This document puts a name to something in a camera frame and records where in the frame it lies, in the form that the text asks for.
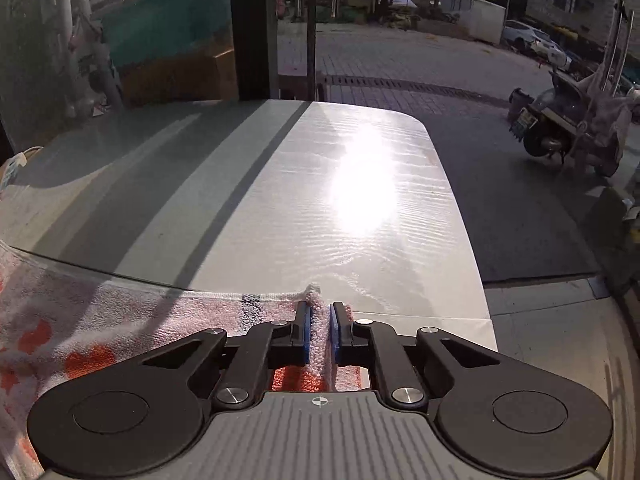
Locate white parked car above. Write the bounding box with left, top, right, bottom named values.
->
left=501, top=19, right=573, bottom=72

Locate white roadside barrier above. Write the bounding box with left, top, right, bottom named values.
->
left=440, top=0, right=507, bottom=46

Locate dark electric scooter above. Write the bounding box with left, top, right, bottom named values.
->
left=508, top=70, right=596, bottom=162

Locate black door frame post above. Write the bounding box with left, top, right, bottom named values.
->
left=228, top=0, right=279, bottom=102

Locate pink cloth on scooter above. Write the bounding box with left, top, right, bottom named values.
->
left=570, top=62, right=640, bottom=178

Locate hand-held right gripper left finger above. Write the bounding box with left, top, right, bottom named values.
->
left=141, top=300, right=313, bottom=409

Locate metal hand trolley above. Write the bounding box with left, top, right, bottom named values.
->
left=602, top=0, right=632, bottom=98

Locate pink towel with orange hearts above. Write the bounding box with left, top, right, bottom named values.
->
left=0, top=239, right=364, bottom=480

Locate brown cardboard box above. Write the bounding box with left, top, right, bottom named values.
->
left=119, top=48, right=238, bottom=107

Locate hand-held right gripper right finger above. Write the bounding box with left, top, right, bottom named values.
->
left=329, top=301, right=502, bottom=407

